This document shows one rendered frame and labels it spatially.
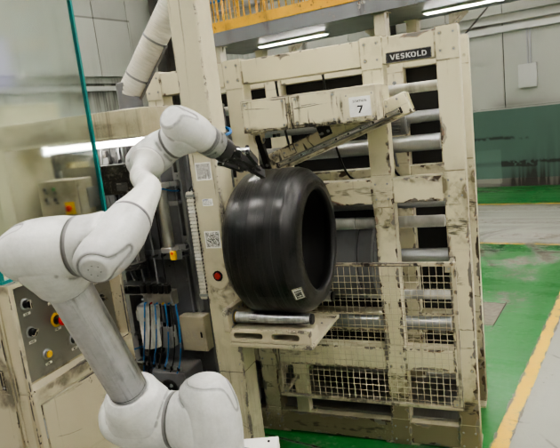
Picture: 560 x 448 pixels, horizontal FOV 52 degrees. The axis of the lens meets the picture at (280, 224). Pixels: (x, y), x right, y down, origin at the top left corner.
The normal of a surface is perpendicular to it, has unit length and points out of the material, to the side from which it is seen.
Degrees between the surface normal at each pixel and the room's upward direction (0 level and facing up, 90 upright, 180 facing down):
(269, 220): 64
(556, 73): 90
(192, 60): 90
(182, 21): 90
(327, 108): 90
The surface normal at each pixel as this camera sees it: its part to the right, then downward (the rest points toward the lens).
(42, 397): 0.92, -0.04
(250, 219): -0.39, -0.27
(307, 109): -0.37, 0.21
